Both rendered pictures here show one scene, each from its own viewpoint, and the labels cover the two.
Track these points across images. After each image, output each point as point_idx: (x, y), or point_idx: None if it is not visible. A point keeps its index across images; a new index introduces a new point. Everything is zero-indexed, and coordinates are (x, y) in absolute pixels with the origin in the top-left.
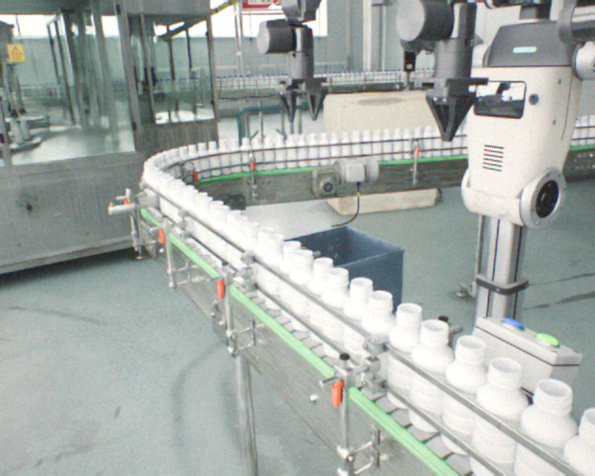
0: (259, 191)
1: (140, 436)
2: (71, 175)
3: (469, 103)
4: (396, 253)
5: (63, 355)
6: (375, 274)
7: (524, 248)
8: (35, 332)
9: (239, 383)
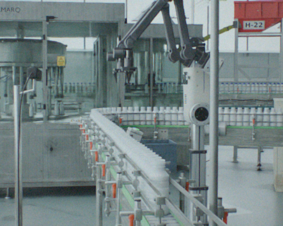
0: (159, 135)
1: None
2: (78, 132)
3: (130, 73)
4: (172, 144)
5: (48, 221)
6: (161, 151)
7: (203, 136)
8: (37, 213)
9: (96, 185)
